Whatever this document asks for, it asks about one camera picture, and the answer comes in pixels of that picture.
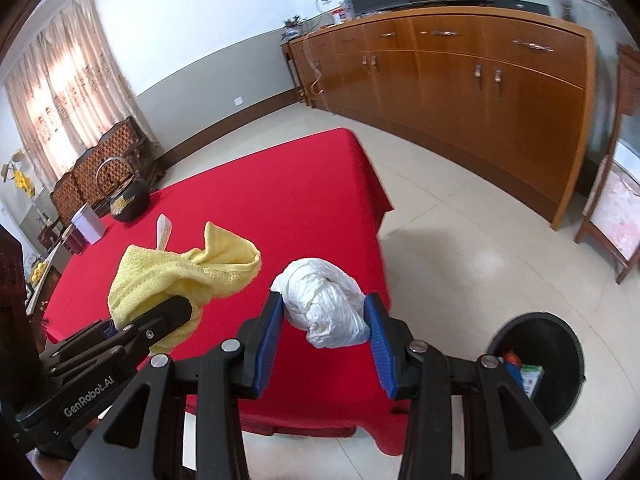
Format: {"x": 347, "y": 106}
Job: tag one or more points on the patterned curtain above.
{"x": 65, "y": 85}

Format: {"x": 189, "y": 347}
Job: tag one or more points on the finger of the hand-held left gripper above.
{"x": 80, "y": 342}
{"x": 160, "y": 322}

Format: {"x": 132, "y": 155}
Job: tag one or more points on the dark wooden side table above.
{"x": 294, "y": 75}

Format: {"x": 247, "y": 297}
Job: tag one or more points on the black trash bin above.
{"x": 555, "y": 360}

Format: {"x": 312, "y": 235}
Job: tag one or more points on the black iron pot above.
{"x": 127, "y": 205}

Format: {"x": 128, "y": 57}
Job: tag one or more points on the clear bottle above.
{"x": 346, "y": 7}

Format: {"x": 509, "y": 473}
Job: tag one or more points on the black set-top box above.
{"x": 522, "y": 6}

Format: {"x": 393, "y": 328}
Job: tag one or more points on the yellow cloth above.
{"x": 150, "y": 280}

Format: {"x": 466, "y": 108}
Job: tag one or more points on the white wall socket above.
{"x": 238, "y": 101}

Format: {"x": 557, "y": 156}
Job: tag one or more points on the wooden sideboard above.
{"x": 450, "y": 100}

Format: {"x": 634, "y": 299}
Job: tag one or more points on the yellow fruit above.
{"x": 37, "y": 271}

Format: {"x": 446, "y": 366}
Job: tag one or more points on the red tablecloth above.
{"x": 280, "y": 200}

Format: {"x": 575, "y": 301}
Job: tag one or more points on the dark red jar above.
{"x": 74, "y": 241}

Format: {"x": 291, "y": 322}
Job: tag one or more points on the wooden side chair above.
{"x": 627, "y": 110}

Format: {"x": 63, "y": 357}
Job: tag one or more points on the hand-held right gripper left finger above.
{"x": 267, "y": 355}

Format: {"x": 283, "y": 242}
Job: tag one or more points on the yellow artificial flowers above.
{"x": 21, "y": 177}

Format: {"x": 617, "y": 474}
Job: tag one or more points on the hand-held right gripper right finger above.
{"x": 382, "y": 355}

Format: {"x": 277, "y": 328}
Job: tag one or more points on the white knotted plastic bag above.
{"x": 325, "y": 300}

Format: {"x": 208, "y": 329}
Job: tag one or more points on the white tin box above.
{"x": 89, "y": 225}

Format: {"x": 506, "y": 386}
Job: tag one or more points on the wooden bench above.
{"x": 110, "y": 150}

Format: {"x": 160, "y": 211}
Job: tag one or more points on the small potted plant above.
{"x": 292, "y": 27}

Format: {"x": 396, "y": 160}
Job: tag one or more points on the dark wooden furniture panel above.
{"x": 12, "y": 300}

